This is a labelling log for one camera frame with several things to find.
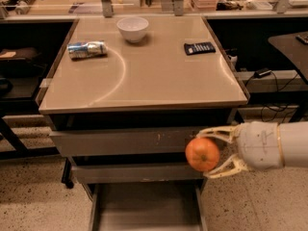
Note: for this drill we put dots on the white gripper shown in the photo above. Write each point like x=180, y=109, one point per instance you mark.
x=259, y=145

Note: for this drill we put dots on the orange fruit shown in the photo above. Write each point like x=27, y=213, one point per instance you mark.
x=202, y=154

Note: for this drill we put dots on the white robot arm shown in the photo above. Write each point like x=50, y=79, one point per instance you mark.
x=294, y=144

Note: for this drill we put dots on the grey bottom drawer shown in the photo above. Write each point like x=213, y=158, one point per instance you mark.
x=151, y=206

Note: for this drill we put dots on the grey drawer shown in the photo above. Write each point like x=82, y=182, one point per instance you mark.
x=123, y=141
x=151, y=206
x=135, y=173

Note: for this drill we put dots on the grey drawer cabinet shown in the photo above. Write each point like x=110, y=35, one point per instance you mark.
x=148, y=84

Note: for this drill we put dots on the grey top drawer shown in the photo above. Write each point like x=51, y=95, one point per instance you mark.
x=123, y=141

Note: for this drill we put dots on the grey middle drawer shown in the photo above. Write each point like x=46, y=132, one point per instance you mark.
x=135, y=173

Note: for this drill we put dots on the black power adapter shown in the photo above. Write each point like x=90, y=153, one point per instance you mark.
x=262, y=73

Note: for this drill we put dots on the black calculator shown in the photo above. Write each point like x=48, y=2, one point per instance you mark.
x=199, y=48

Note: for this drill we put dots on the white ceramic bowl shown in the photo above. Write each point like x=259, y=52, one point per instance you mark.
x=133, y=29

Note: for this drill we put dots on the crushed blue silver can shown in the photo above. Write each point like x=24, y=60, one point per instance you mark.
x=86, y=49

